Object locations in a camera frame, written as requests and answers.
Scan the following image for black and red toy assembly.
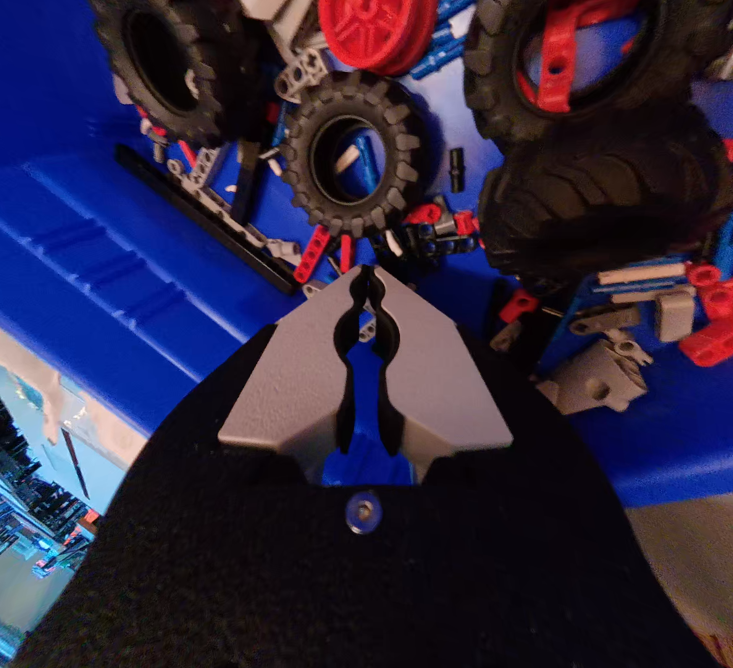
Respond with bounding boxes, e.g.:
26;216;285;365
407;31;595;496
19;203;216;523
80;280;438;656
402;199;481;269

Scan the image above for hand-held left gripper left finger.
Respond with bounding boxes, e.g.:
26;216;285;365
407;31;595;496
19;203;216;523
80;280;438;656
218;265;363;456

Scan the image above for small black toy tire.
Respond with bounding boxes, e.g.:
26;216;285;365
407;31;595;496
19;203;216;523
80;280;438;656
279;71;429;238

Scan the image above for small red toy connector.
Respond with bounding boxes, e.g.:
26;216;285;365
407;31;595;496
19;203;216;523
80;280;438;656
498;289;540;325

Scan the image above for red holed toy beam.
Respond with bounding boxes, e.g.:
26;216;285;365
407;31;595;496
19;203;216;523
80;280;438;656
292;223;333;285

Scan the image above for small grey toy panel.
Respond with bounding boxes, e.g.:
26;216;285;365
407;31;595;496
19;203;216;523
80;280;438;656
654;286;697;343

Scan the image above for long black toy beam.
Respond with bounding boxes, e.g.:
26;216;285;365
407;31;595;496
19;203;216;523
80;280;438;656
115;143;300;296

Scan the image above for red curved toy piece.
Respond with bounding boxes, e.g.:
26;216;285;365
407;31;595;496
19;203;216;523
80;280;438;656
515;0;643;114

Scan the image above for white toy axle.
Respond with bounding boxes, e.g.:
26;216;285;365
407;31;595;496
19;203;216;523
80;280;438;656
596;261;688;286

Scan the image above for light grey toy connector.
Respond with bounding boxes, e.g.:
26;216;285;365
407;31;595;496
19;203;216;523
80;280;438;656
274;46;332;103

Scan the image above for large red toy connector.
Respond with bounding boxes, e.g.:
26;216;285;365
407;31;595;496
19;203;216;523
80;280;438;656
678;261;733;369

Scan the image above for short black toy beam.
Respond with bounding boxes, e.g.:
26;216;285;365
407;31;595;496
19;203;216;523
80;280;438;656
231;140;262;226

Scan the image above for dark grey toy link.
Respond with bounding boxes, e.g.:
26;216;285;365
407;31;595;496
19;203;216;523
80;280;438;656
569;304;640;336

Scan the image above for grey toy block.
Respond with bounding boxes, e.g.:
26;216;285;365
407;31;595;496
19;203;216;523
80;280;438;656
537;330;655;416

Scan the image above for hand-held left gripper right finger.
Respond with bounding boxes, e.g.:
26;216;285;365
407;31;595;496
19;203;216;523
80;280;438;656
371;265;513;460

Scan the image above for blue plastic bin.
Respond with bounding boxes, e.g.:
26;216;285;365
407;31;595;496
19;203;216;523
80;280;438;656
0;0;733;509

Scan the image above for large black toy tire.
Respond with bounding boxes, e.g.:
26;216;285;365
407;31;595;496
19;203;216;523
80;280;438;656
86;0;250;149
463;0;733;143
477;107;723;282

